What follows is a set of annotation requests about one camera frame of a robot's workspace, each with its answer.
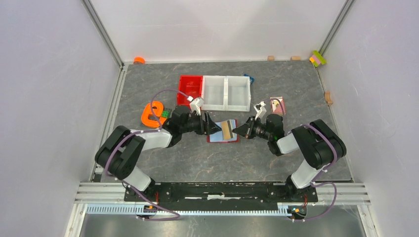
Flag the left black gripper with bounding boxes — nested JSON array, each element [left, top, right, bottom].
[[180, 111, 221, 135]]

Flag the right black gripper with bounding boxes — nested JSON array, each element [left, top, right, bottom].
[[232, 116, 272, 141]]

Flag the gold striped credit card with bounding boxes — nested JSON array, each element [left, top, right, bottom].
[[220, 119, 237, 141]]

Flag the red card holder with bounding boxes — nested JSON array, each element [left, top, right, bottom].
[[207, 119, 239, 143]]

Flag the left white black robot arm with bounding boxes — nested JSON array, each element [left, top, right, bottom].
[[95, 105, 222, 201]]

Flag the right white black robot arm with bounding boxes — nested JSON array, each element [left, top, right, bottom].
[[232, 114, 346, 201]]

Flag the white two-compartment bin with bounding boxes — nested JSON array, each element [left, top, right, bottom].
[[201, 76, 251, 112]]

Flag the red plastic bin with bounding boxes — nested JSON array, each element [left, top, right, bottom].
[[178, 75, 203, 99]]

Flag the green toy brick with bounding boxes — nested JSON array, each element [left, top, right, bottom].
[[161, 111, 170, 118]]

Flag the orange letter e toy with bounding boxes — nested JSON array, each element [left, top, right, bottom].
[[141, 101, 168, 128]]

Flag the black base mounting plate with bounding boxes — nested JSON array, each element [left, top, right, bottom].
[[143, 182, 318, 211]]

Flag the small wooden block right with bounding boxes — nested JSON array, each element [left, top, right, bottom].
[[291, 56, 301, 61]]

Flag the wooden arch block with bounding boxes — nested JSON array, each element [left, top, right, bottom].
[[324, 91, 334, 106]]

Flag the orange tape roll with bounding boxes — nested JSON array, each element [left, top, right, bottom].
[[133, 57, 145, 64]]

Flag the colourful stacked toy bricks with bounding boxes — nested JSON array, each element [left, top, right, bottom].
[[309, 50, 327, 68]]

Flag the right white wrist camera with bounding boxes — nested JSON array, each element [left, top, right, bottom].
[[253, 101, 267, 119]]

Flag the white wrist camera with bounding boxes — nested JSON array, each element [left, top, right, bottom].
[[253, 101, 267, 119], [187, 96, 204, 116]]

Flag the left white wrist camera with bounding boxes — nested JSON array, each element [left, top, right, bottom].
[[187, 96, 204, 116]]

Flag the aluminium frame rail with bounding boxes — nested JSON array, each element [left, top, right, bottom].
[[75, 182, 371, 215]]

